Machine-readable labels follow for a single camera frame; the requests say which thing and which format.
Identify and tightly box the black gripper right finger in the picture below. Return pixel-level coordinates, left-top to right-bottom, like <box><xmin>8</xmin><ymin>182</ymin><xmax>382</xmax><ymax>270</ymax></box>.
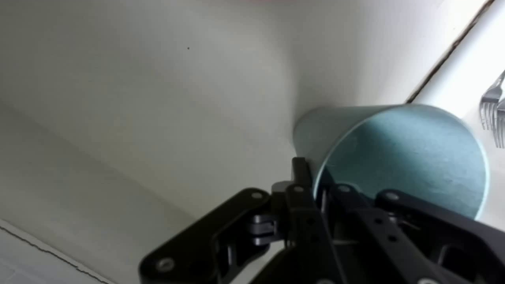
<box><xmin>318</xmin><ymin>182</ymin><xmax>505</xmax><ymax>284</ymax></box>

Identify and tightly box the teal plastic cup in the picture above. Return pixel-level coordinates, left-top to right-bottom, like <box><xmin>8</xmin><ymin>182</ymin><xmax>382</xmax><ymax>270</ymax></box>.
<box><xmin>292</xmin><ymin>103</ymin><xmax>491</xmax><ymax>221</ymax></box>

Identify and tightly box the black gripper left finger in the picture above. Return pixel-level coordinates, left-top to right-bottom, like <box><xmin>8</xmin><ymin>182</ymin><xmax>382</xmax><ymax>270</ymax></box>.
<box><xmin>138</xmin><ymin>156</ymin><xmax>349</xmax><ymax>284</ymax></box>

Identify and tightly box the white ceramic sink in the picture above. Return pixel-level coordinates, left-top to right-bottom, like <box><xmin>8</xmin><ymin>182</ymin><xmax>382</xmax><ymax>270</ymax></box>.
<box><xmin>408</xmin><ymin>0</ymin><xmax>505</xmax><ymax>234</ymax></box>

